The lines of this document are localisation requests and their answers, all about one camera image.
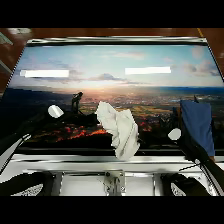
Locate white T-shirt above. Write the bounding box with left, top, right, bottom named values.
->
left=95, top=101, right=141, bottom=162

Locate blue garment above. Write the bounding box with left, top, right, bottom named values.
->
left=179, top=99, right=216, bottom=158

